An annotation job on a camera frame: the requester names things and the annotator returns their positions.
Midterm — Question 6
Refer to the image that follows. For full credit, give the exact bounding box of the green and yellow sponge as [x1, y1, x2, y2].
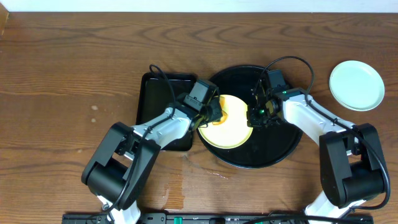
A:
[212, 96, 228, 125]

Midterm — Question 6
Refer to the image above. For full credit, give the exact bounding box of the yellow plate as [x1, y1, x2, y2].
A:
[198, 95, 253, 149]

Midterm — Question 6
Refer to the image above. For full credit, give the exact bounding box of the pale green plate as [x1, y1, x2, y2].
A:
[329, 60, 385, 111]

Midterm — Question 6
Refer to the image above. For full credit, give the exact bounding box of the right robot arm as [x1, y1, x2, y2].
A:
[247, 85, 391, 223]

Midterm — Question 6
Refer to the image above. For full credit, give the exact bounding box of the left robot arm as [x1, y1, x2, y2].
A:
[81, 95, 222, 223]

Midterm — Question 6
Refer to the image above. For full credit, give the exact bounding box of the black round tray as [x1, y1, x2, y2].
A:
[198, 65, 303, 169]

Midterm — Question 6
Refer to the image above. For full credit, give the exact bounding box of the black rectangular tray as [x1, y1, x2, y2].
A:
[136, 72, 197, 151]

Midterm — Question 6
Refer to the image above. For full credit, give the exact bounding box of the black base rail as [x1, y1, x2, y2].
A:
[61, 212, 374, 224]

